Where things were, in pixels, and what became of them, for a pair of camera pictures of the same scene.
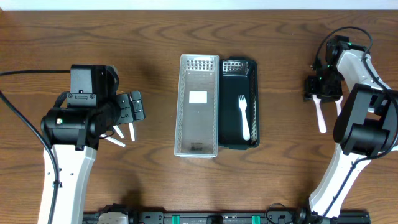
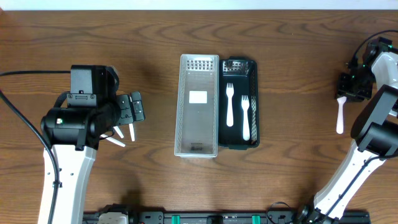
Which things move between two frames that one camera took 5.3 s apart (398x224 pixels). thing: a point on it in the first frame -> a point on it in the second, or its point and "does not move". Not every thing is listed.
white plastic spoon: x=132 y=132 does not move
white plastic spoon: x=119 y=130 does not move
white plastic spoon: x=115 y=141 does not move
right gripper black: x=327 y=92 -> x=352 y=92
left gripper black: x=125 y=113 does not move
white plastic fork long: x=322 y=124 -> x=229 y=92
